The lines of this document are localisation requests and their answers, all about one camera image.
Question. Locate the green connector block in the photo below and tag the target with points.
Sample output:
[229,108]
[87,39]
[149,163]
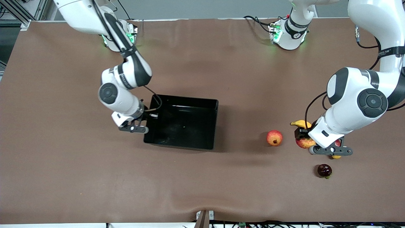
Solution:
[242,224]

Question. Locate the dark purple mangosteen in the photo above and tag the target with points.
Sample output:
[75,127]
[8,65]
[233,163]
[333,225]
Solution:
[324,170]

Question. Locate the brown camera post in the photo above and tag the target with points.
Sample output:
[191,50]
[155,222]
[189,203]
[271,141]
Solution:
[202,221]

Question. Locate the grey metal bracket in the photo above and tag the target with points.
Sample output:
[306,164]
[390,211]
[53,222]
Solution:
[211,215]

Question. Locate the brown table cloth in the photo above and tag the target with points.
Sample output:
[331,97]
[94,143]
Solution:
[63,158]

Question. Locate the red yellow mango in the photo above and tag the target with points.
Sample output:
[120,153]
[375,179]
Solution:
[338,142]

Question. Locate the aluminium frame profile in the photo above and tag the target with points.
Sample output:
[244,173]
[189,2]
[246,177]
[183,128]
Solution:
[19,12]

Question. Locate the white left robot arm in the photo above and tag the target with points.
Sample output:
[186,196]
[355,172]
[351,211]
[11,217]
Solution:
[364,98]

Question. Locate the black plastic box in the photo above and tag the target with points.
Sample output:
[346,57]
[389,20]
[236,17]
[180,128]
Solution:
[183,126]

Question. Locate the red yellow striped apple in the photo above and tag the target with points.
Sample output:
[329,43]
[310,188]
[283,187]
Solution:
[303,143]

